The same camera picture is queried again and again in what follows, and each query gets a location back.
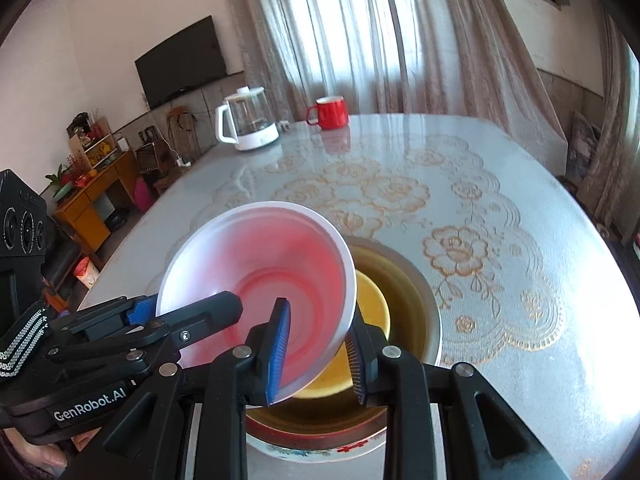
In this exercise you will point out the glass electric kettle white base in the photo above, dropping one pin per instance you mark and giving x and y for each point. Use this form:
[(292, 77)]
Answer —
[(245, 121)]

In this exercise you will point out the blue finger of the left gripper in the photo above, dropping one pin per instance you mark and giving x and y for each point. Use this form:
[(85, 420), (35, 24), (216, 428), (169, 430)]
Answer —
[(189, 328), (142, 310)]

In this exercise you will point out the beige sheer curtain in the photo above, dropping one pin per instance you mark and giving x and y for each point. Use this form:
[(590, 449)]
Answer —
[(446, 57)]

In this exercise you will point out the orange wooden cabinet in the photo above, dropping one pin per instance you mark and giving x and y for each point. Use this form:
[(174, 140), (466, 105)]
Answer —
[(115, 182)]

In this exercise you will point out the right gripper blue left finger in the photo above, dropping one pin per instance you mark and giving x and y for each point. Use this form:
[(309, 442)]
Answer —
[(272, 350)]

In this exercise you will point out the wooden chair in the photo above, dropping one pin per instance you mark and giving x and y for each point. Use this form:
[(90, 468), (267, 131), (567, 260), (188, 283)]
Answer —
[(182, 133)]

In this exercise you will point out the white power strip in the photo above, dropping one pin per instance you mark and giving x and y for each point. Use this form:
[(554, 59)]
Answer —
[(182, 162)]

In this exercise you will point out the white plate red characters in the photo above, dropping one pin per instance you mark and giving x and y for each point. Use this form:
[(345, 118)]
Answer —
[(349, 451)]

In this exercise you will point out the person's left hand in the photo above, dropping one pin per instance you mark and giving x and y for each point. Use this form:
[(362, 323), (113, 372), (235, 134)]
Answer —
[(48, 458)]

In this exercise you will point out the black wall television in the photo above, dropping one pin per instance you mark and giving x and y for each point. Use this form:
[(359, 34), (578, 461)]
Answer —
[(181, 63)]

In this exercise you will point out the red bowl white interior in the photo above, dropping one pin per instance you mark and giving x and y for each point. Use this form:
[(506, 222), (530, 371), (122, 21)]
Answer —
[(262, 252)]

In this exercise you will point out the purple floral rimmed plate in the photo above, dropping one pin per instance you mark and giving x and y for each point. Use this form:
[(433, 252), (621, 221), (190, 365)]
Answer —
[(323, 439)]

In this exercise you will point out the red ceramic mug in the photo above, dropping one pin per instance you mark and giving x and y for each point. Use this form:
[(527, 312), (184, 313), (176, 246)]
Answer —
[(328, 113)]

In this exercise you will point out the yellow plastic bowl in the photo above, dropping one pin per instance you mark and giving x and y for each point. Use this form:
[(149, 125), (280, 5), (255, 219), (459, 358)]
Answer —
[(337, 376)]

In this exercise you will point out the pink bag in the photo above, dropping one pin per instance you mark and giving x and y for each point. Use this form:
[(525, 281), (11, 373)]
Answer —
[(144, 198)]

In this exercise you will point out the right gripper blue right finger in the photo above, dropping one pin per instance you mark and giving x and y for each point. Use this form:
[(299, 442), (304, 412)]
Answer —
[(364, 342)]

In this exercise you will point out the red lidded plastic bucket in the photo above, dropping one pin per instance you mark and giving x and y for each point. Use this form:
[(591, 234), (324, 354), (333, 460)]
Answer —
[(86, 272)]

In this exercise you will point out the stainless steel bowl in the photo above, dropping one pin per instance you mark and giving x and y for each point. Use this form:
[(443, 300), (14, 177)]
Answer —
[(415, 327)]

